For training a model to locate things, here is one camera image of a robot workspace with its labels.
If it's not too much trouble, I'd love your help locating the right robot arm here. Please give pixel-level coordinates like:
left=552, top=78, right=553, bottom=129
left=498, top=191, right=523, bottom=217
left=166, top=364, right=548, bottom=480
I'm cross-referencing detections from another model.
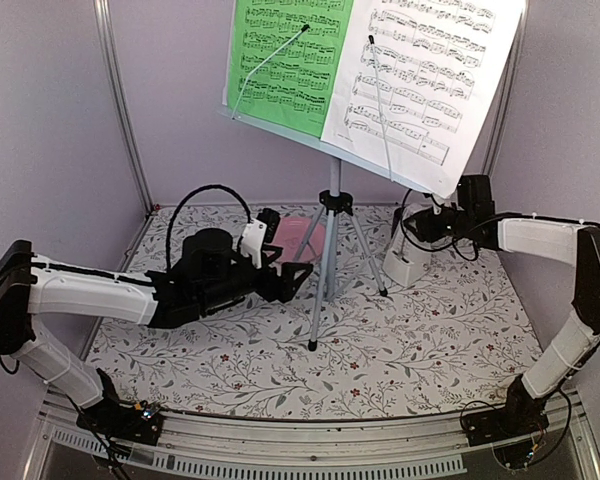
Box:
left=398, top=174, right=600, bottom=436

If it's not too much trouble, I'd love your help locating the left aluminium frame post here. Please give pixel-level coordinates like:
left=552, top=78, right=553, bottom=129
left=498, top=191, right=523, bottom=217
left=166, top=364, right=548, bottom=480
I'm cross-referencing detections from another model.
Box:
left=92, top=0, right=154, bottom=216

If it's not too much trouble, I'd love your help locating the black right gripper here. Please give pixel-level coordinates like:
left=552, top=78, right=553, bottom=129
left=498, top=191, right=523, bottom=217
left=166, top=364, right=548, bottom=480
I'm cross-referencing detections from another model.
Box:
left=404, top=206, right=474, bottom=243

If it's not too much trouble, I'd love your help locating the aluminium frame post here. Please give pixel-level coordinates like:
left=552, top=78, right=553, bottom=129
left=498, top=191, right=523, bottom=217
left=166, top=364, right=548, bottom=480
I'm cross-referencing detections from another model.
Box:
left=92, top=0, right=154, bottom=216
left=481, top=1, right=529, bottom=177

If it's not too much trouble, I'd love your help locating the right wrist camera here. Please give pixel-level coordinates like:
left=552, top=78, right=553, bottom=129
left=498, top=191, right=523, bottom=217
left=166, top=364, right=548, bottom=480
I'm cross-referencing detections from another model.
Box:
left=428, top=194, right=458, bottom=215

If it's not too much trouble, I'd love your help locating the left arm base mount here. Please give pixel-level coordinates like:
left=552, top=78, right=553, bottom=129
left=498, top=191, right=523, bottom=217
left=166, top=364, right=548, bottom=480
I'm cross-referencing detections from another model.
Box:
left=76, top=369, right=164, bottom=446

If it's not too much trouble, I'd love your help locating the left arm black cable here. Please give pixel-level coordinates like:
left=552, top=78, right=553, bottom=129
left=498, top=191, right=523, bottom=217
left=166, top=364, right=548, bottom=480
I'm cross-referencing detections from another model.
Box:
left=164, top=184, right=254, bottom=271

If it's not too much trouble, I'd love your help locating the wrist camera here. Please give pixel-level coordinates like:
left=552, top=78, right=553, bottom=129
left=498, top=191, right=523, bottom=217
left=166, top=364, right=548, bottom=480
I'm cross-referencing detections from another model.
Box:
left=238, top=208, right=280, bottom=269
left=428, top=194, right=458, bottom=215

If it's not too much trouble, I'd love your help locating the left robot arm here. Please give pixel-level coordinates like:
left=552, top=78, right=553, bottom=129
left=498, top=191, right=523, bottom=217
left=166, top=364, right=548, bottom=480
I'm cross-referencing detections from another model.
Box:
left=0, top=228, right=313, bottom=434

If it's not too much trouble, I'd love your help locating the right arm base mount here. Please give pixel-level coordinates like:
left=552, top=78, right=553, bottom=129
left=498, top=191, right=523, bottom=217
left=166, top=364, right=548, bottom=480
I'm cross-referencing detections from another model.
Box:
left=459, top=400, right=549, bottom=470

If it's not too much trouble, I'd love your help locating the front aluminium rail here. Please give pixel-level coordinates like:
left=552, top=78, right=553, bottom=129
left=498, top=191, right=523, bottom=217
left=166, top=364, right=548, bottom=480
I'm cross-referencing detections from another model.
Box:
left=24, top=391, right=600, bottom=479

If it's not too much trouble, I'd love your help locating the green sheet music paper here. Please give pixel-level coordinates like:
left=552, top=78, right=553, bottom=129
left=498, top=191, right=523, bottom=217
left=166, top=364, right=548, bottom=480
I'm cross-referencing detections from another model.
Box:
left=223, top=0, right=353, bottom=138

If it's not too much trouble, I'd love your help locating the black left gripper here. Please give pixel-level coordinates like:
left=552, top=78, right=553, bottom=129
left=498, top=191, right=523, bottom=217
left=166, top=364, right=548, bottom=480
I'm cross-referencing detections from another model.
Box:
left=198, top=246, right=313, bottom=311

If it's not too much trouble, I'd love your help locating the white metronome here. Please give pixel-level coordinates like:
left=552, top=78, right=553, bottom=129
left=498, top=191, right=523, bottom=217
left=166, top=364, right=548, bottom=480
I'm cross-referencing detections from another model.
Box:
left=382, top=231, right=432, bottom=288

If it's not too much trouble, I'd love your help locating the white sheet music paper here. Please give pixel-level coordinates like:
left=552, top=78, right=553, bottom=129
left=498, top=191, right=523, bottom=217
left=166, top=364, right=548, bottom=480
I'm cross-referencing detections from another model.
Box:
left=321, top=0, right=526, bottom=198

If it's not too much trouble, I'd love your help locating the right aluminium frame post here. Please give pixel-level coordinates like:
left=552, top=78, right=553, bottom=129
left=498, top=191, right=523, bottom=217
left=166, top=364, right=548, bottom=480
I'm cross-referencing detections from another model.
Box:
left=481, top=1, right=529, bottom=177

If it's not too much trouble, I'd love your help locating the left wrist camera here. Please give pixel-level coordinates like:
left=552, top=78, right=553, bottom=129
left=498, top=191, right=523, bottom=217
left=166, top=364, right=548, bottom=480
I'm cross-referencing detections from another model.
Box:
left=238, top=208, right=280, bottom=269

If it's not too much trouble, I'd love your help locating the grey perforated music stand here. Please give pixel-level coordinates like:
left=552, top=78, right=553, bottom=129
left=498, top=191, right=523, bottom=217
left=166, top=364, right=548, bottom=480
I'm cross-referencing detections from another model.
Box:
left=217, top=0, right=526, bottom=351

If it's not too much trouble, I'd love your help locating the pink plastic plate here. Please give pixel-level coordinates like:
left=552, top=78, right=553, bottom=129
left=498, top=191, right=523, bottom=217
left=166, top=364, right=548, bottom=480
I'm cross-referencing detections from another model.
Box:
left=273, top=217, right=326, bottom=264

